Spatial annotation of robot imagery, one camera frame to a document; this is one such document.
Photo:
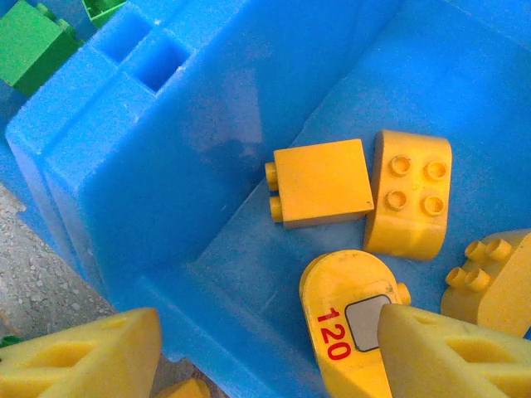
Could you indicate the green lego brick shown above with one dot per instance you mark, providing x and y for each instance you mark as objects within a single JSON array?
[
  {"x": 10, "y": 341},
  {"x": 101, "y": 10},
  {"x": 29, "y": 45}
]

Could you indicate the yellow square lego brick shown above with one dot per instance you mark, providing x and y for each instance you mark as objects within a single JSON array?
[{"x": 319, "y": 182}]

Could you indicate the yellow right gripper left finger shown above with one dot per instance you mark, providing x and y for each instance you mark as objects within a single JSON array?
[{"x": 103, "y": 352}]

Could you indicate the blue bin with green legos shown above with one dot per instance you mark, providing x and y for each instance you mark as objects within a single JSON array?
[{"x": 62, "y": 103}]

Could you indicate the yellow lego with 120 print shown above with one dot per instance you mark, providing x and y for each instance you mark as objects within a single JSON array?
[{"x": 336, "y": 290}]

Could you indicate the yellow rounded lego brick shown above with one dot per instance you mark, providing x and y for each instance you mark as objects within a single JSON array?
[
  {"x": 410, "y": 224},
  {"x": 498, "y": 290}
]

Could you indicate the blue bin with yellow legos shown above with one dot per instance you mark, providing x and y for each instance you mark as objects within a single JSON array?
[{"x": 207, "y": 145}]

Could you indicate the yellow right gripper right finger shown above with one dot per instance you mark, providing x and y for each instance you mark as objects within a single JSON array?
[{"x": 415, "y": 352}]

